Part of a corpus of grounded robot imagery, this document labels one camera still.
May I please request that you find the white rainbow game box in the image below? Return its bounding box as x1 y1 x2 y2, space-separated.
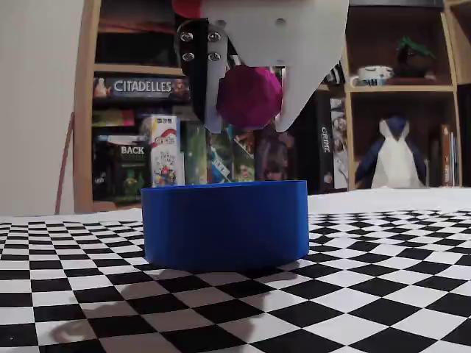
138 115 186 188

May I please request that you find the orange spine book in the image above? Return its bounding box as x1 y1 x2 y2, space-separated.
440 124 453 187

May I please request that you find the yellow pink flat box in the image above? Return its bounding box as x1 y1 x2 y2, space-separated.
91 109 136 128

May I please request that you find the white blue penguin plush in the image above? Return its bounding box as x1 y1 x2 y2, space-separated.
354 116 428 190

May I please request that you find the brick bonsai model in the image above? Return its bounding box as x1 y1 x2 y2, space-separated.
388 35 438 86

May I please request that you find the pink faceted ball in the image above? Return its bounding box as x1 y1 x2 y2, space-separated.
216 65 284 131

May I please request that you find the red thin cord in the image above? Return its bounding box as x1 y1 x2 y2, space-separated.
54 111 76 215

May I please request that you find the blue round box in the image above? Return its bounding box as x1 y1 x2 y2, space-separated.
141 179 310 274

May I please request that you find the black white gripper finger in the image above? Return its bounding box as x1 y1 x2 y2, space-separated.
174 18 229 133

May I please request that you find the blue green game box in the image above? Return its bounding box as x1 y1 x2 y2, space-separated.
208 130 235 184

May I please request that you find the purple game box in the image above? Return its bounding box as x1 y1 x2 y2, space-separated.
255 126 297 183

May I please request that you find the black Crime game box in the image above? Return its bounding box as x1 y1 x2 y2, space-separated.
311 96 350 193

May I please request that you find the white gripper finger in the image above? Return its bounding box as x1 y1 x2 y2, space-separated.
274 60 346 134

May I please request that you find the Citadelles game box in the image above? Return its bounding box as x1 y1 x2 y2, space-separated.
91 76 193 101

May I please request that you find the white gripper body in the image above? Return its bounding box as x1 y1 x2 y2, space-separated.
171 0 350 70

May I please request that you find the dark Back game box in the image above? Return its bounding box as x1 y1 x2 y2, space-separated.
92 134 152 202

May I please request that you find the wooden cube bookshelf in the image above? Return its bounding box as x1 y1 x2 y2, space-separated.
72 0 471 215

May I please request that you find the checkered print white sheet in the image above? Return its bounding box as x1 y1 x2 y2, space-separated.
0 186 471 353

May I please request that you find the thin pale book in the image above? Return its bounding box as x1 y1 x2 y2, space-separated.
450 132 461 187

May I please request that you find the white blue cup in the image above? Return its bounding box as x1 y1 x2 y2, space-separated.
348 65 395 88

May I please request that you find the green cartoon game box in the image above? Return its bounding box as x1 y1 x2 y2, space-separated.
233 129 258 183

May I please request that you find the black white striped box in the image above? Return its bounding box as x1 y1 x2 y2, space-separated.
325 63 347 85

